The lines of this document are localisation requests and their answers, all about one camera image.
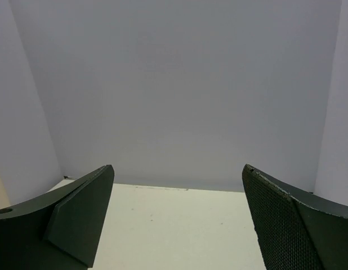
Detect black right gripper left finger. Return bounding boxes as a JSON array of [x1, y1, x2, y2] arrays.
[[0, 165, 114, 269]]

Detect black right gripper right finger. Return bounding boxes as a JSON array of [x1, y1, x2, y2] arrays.
[[242, 164, 348, 269]]

